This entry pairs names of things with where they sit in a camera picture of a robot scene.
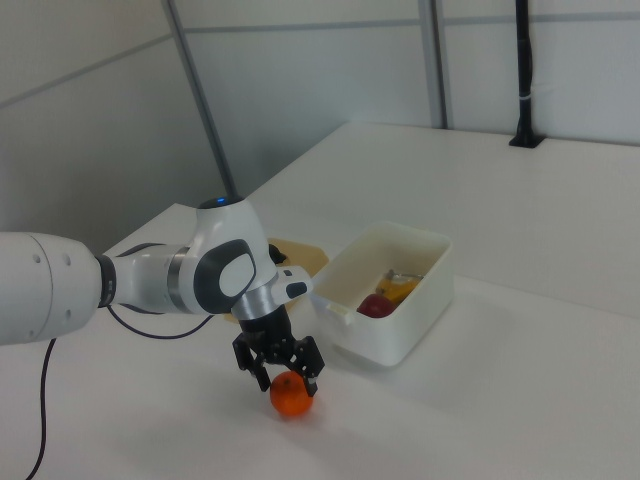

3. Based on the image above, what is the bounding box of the upright grey partition post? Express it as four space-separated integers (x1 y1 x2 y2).
418 0 454 129

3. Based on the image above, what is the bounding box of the orange toy fruit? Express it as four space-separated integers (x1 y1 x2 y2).
269 370 315 419

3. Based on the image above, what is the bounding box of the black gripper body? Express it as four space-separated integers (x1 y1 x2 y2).
238 305 301 364

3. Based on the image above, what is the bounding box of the white plastic container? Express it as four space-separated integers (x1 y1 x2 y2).
309 221 455 371

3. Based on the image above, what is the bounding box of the slanted grey partition post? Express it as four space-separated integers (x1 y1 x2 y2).
162 0 244 201

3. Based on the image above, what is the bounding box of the black pole with base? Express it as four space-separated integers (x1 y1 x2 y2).
508 0 545 149

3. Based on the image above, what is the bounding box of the small yellow C-clamp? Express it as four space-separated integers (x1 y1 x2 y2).
373 279 419 305

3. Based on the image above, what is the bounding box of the beige plastic lid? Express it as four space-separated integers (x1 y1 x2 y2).
219 238 331 325

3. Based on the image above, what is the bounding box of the red toy apple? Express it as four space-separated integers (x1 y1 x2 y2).
356 293 395 319

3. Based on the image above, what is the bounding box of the large yellow C-clamp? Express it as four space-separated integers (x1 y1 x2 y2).
382 268 427 291

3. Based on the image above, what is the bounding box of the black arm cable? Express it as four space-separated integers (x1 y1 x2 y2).
24 302 214 480

